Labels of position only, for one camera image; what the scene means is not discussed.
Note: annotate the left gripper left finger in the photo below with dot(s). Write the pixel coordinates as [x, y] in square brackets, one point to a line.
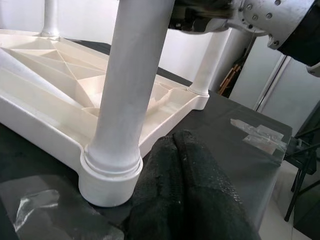
[155, 195]

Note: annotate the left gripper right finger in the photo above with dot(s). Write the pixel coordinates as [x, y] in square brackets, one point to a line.
[212, 205]

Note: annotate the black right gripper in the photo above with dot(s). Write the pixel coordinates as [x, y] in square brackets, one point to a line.
[200, 12]

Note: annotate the black tablecloth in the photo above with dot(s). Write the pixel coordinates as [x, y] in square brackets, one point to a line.
[212, 125]

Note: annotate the clear tape patch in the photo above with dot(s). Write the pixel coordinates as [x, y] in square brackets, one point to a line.
[260, 140]
[37, 200]

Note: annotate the cream plastic table top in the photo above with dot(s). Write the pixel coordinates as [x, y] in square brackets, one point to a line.
[37, 120]

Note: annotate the wooden folding frame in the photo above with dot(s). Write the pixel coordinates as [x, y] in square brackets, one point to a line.
[228, 80]

